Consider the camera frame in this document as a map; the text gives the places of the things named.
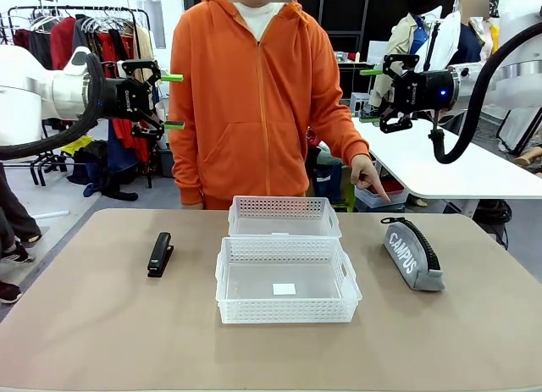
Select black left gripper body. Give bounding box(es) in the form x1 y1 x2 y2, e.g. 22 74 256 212
99 76 151 122

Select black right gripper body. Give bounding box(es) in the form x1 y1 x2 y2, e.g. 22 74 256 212
395 69 457 113

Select black stapler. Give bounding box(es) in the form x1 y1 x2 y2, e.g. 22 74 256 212
147 232 175 279

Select grey Campus pencil case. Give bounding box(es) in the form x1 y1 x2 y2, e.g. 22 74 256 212
379 216 446 292

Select person's right forearm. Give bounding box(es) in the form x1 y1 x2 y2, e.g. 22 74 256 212
169 124 205 206

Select person's left forearm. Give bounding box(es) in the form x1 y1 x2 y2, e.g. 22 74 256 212
321 99 370 167

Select person's left hand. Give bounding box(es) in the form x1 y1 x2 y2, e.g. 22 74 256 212
350 153 393 203

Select long red hanging garment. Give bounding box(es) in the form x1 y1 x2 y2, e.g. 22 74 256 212
110 116 150 164

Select beige hanging garment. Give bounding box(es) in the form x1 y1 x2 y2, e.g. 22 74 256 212
133 25 156 61

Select mannequin in beige coat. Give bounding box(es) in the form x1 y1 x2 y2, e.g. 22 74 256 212
370 0 441 109

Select red and black hanging garment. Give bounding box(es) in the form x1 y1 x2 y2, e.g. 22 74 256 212
97 29 129 78

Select white hanging garment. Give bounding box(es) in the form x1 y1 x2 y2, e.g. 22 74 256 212
425 8 463 69

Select yellow cloth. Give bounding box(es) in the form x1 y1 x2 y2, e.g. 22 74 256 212
60 135 95 157

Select bystander in navy top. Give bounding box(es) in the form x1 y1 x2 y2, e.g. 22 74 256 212
458 0 501 65

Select clear storage box red contents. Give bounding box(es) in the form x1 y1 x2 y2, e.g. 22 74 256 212
354 181 408 209

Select dark clothes pile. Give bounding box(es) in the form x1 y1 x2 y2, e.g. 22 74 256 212
66 140 140 202

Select white rounded work table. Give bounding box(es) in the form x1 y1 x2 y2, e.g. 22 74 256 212
351 116 542 201

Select orange cloth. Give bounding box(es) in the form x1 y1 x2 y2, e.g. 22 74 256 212
169 0 370 210

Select dark grey hanging garment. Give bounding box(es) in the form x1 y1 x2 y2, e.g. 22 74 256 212
28 29 54 70

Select white perforated plastic basket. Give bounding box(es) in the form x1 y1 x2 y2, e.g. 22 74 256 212
227 196 343 240
214 235 363 324

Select black metal clothes rack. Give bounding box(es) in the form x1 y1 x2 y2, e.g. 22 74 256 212
0 2 154 189

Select white tube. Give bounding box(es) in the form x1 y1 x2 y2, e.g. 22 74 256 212
33 208 70 221

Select bystander in dark trousers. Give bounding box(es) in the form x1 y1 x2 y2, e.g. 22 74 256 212
0 162 43 305

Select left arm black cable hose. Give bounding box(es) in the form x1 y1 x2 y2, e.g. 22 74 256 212
0 52 107 161

